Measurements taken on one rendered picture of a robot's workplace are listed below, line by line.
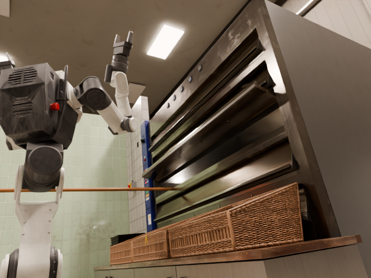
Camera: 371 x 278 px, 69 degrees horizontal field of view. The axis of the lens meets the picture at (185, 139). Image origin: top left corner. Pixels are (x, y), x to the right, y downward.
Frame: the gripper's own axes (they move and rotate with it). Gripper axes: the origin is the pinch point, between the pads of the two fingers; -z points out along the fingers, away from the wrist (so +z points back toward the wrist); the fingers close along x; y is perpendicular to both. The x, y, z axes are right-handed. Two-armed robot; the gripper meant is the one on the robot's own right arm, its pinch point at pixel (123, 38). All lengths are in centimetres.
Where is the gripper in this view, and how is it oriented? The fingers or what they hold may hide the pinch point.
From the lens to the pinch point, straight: 163.3
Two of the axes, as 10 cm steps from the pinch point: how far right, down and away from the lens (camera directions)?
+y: 5.7, 1.3, 8.1
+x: -8.1, -0.6, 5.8
